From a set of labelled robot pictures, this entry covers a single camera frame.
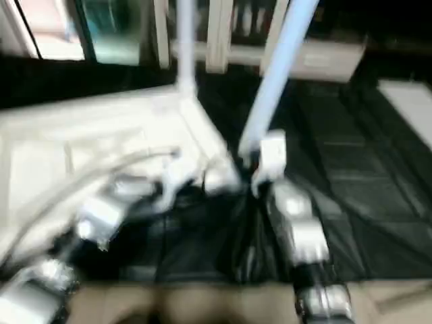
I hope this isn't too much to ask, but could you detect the white plastic table leg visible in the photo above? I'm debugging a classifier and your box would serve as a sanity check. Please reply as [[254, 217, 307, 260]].
[[173, 0, 200, 102], [236, 0, 319, 163]]

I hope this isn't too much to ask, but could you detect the white plastic table top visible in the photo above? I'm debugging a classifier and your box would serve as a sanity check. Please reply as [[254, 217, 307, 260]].
[[0, 84, 244, 252]]

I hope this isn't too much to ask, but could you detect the black table mat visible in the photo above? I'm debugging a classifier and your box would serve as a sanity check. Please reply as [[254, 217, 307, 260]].
[[0, 57, 432, 284]]

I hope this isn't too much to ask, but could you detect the white glass door cabinet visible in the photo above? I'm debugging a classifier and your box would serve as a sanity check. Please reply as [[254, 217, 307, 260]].
[[152, 0, 291, 75]]

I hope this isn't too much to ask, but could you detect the white drawer unit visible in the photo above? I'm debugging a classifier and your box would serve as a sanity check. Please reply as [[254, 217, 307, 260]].
[[297, 39, 369, 83]]

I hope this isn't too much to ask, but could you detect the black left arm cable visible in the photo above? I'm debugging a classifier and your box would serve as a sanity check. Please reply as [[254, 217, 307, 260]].
[[0, 148, 182, 264]]

